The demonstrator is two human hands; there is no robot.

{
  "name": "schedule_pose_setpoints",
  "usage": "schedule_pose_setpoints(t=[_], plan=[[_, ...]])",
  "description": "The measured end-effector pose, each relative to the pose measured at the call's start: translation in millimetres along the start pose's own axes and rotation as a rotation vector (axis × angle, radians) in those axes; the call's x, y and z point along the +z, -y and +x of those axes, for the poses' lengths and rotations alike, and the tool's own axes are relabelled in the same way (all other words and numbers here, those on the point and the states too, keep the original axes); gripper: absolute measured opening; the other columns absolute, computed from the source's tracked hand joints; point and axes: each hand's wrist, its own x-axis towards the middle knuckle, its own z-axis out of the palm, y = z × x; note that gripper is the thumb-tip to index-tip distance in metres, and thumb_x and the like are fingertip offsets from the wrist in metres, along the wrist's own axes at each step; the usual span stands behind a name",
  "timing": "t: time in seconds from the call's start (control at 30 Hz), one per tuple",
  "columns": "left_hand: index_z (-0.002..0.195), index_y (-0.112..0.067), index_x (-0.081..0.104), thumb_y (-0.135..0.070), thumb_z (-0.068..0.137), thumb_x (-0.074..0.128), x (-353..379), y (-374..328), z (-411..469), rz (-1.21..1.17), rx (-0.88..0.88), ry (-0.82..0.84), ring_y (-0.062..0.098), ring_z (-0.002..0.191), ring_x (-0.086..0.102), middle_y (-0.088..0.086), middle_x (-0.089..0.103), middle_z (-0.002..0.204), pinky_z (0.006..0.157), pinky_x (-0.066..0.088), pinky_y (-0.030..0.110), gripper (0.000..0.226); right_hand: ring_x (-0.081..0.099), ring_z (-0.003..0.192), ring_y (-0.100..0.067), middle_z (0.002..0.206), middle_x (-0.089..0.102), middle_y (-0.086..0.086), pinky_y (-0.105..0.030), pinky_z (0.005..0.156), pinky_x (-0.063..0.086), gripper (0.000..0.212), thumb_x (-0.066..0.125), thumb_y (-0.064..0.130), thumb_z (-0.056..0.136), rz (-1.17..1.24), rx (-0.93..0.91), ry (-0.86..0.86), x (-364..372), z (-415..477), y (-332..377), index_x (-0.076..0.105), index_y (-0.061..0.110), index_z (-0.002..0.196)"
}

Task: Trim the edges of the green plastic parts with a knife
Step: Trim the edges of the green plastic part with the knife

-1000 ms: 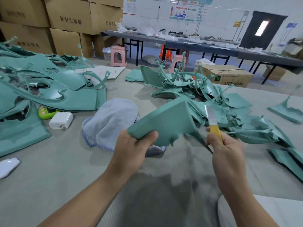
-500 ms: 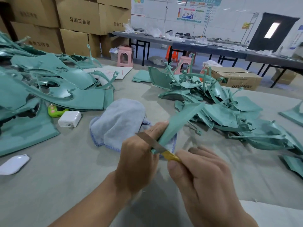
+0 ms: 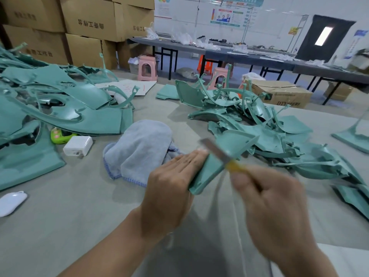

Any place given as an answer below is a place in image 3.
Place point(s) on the white foam sheet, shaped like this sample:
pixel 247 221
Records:
pixel 346 262

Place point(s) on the long grey work table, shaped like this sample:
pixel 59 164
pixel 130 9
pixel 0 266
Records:
pixel 253 57

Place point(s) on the grey-blue wiping cloth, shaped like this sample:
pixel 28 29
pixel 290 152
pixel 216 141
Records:
pixel 138 150

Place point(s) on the stack of brown cardboard boxes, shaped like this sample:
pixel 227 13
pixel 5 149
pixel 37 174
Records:
pixel 75 26

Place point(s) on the colourful wall poster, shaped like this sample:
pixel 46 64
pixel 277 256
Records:
pixel 226 17

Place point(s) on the dark door with window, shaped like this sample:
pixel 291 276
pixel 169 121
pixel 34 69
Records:
pixel 323 37

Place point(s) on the person's right hand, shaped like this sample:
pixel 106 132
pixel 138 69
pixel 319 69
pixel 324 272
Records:
pixel 277 219

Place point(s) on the person's left hand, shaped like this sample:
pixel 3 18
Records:
pixel 167 196

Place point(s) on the pile of green plastic parts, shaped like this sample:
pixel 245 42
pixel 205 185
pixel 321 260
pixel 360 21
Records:
pixel 52 109

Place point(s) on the pink plastic stool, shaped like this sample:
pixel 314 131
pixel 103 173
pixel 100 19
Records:
pixel 147 67
pixel 219 77

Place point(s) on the single green plastic part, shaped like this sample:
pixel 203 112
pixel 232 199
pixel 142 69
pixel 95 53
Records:
pixel 222 153

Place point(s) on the orange object under table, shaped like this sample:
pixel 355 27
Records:
pixel 205 65

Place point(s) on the green and yellow gadget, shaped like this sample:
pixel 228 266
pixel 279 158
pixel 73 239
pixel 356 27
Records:
pixel 60 135

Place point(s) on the brown cardboard box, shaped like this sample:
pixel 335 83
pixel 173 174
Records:
pixel 281 94

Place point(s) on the heap of clear plastic bags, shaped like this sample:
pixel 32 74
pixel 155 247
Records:
pixel 181 38

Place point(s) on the white paper sheet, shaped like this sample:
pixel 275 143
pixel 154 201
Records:
pixel 127 86

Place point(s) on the white oval plastic piece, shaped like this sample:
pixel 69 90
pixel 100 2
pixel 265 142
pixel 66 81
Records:
pixel 11 203

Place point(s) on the white power adapter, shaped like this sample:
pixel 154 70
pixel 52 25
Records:
pixel 78 146

